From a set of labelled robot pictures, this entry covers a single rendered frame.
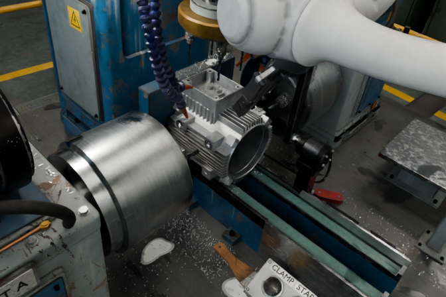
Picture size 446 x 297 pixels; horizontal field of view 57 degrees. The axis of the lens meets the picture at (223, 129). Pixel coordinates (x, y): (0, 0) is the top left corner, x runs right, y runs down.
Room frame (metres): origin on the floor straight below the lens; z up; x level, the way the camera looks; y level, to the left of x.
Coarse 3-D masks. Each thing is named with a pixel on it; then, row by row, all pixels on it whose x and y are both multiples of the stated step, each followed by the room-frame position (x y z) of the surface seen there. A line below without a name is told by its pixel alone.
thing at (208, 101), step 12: (204, 72) 0.92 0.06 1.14; (216, 72) 0.92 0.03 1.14; (192, 84) 0.89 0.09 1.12; (204, 84) 0.90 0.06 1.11; (216, 84) 0.91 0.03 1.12; (228, 84) 0.89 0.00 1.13; (192, 96) 0.83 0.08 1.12; (204, 96) 0.81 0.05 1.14; (216, 96) 0.81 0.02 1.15; (228, 96) 0.82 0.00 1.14; (240, 96) 0.85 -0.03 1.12; (192, 108) 0.83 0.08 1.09; (204, 108) 0.80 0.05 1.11; (216, 108) 0.79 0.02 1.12; (228, 108) 0.82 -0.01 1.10; (216, 120) 0.79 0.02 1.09
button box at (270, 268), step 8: (264, 264) 0.42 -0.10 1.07; (272, 264) 0.42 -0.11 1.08; (264, 272) 0.40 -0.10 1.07; (272, 272) 0.40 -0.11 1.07; (280, 272) 0.40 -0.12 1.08; (256, 280) 0.39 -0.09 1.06; (264, 280) 0.39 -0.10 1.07; (280, 280) 0.39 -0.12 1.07; (288, 280) 0.39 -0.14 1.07; (296, 280) 0.39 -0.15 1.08; (248, 288) 0.38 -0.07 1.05; (256, 288) 0.38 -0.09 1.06; (288, 288) 0.38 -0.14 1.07; (296, 288) 0.38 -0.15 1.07; (304, 288) 0.38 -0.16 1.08; (248, 296) 0.38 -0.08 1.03; (256, 296) 0.37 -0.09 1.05; (264, 296) 0.37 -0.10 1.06; (272, 296) 0.37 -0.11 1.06; (280, 296) 0.37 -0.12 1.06; (288, 296) 0.37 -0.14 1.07; (296, 296) 0.37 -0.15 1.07; (304, 296) 0.37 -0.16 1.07; (312, 296) 0.37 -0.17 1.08
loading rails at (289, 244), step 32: (192, 192) 0.79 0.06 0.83; (224, 192) 0.72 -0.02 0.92; (256, 192) 0.78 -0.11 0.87; (288, 192) 0.75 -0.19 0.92; (224, 224) 0.71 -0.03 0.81; (256, 224) 0.65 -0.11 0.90; (288, 224) 0.64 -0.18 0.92; (320, 224) 0.66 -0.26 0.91; (352, 224) 0.65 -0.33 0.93; (288, 256) 0.58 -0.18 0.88; (320, 256) 0.56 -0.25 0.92; (352, 256) 0.60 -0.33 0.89; (384, 256) 0.59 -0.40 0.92; (320, 288) 0.52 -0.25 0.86; (352, 288) 0.48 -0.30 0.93; (384, 288) 0.54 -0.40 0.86
